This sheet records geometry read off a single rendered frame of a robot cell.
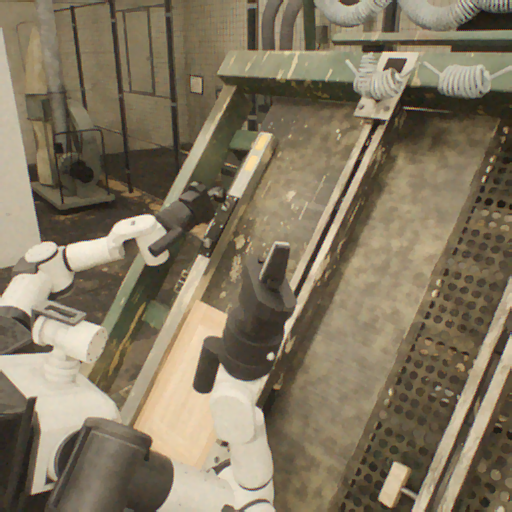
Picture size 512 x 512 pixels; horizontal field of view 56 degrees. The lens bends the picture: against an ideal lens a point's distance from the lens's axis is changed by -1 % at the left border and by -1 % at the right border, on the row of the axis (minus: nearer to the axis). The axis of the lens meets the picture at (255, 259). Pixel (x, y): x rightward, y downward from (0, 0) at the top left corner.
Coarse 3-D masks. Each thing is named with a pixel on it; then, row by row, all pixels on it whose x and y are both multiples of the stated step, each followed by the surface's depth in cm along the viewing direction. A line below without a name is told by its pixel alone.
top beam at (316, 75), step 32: (224, 64) 161; (256, 64) 152; (288, 64) 144; (320, 64) 137; (352, 64) 130; (448, 64) 113; (480, 64) 109; (288, 96) 153; (320, 96) 143; (352, 96) 135; (416, 96) 120; (448, 96) 114
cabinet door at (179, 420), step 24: (192, 312) 141; (216, 312) 136; (192, 336) 138; (216, 336) 133; (168, 360) 139; (192, 360) 135; (168, 384) 136; (192, 384) 132; (144, 408) 138; (168, 408) 133; (192, 408) 129; (168, 432) 130; (192, 432) 126; (168, 456) 127; (192, 456) 123
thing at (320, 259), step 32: (384, 64) 123; (384, 128) 120; (352, 160) 122; (384, 160) 125; (352, 192) 119; (320, 224) 121; (352, 224) 122; (320, 256) 117; (320, 288) 119; (288, 320) 116; (288, 352) 117; (224, 448) 114
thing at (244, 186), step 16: (256, 144) 148; (272, 144) 147; (256, 160) 145; (240, 176) 147; (256, 176) 146; (240, 192) 144; (240, 208) 145; (224, 240) 144; (192, 272) 143; (208, 272) 143; (192, 288) 141; (176, 304) 142; (192, 304) 142; (176, 320) 140; (160, 336) 141; (176, 336) 140; (160, 352) 139; (144, 368) 140; (160, 368) 139; (144, 384) 138; (128, 400) 139; (144, 400) 138; (128, 416) 137
